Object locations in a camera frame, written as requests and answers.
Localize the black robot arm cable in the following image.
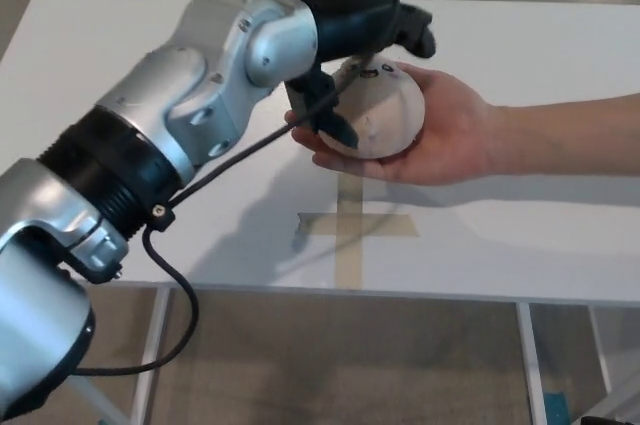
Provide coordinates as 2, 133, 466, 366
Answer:
74, 0, 404, 378

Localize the pink dumpling plush toy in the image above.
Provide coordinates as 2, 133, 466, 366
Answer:
318, 60, 427, 162

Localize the person's bare forearm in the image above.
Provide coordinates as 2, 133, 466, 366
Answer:
492, 93, 640, 182

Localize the white table leg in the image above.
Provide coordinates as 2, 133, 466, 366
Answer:
133, 288, 172, 425
588, 305, 614, 397
516, 301, 548, 425

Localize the short beige tape strip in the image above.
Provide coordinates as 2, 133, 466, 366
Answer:
298, 212, 420, 240

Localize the person's bare hand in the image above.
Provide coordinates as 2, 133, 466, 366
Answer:
284, 68, 502, 189

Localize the light blue metal frame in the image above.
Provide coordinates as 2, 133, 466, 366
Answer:
66, 375, 129, 425

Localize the teal floor tape piece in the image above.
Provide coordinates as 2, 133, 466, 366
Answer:
541, 386, 569, 425

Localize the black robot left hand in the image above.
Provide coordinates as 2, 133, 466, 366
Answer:
269, 0, 440, 151

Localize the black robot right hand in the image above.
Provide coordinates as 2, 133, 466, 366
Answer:
581, 401, 640, 425

